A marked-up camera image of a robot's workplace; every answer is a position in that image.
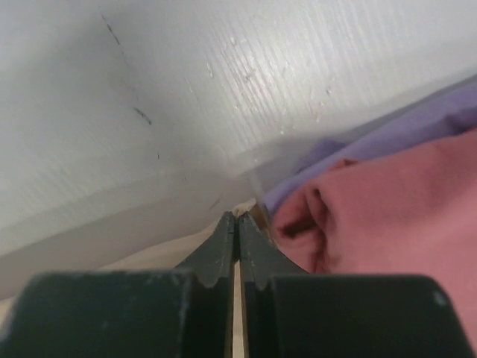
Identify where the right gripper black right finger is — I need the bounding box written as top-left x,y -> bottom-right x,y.
238,214 -> 475,357

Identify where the folded lavender t shirt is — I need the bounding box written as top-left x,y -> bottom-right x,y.
262,78 -> 476,214

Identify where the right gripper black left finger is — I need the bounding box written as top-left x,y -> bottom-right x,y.
1,213 -> 235,357

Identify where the beige t shirt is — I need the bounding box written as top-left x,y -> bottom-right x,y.
0,199 -> 262,358

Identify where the folded red t shirt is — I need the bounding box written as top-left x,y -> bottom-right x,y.
273,130 -> 476,342

